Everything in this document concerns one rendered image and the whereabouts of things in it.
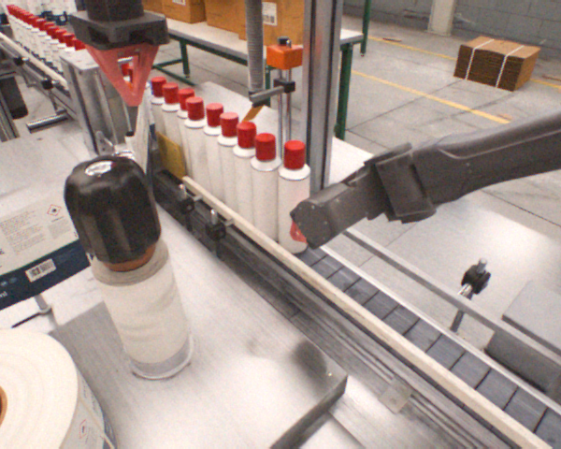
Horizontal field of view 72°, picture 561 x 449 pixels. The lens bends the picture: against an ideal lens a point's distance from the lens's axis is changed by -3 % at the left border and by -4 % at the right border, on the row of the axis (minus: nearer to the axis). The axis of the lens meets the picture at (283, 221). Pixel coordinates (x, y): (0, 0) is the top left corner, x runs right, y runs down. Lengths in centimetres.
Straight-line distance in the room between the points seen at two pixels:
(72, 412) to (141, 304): 12
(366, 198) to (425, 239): 42
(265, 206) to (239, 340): 22
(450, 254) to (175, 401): 57
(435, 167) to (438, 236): 47
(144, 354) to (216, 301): 16
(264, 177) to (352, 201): 23
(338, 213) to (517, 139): 18
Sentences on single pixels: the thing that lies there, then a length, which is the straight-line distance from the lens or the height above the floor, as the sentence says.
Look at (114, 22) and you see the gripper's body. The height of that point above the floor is 128.
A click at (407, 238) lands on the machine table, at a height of 83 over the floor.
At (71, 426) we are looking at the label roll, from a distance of 42.
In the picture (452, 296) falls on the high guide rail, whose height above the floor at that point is 96.
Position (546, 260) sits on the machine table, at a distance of 93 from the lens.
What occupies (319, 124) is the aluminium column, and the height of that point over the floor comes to 106.
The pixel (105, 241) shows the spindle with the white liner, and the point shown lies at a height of 112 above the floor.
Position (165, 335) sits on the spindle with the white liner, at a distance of 52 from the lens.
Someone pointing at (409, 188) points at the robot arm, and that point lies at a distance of 45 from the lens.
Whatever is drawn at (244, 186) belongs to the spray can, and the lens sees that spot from 71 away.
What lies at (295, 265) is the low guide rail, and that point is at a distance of 65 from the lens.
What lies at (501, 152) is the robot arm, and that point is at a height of 120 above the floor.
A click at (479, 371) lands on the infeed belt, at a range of 63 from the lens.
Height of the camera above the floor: 137
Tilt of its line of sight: 39 degrees down
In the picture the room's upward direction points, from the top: straight up
